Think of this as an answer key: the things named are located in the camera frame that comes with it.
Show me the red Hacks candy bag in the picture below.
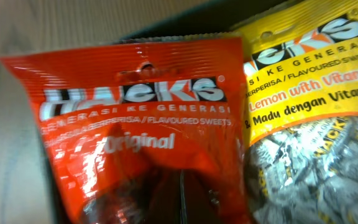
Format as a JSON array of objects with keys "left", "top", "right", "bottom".
[{"left": 1, "top": 37, "right": 252, "bottom": 223}]

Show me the yellow Hacks candy bag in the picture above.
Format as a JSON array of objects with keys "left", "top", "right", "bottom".
[{"left": 235, "top": 0, "right": 358, "bottom": 224}]

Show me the dark green gift box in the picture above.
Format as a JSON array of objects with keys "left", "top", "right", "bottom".
[{"left": 44, "top": 0, "right": 295, "bottom": 224}]

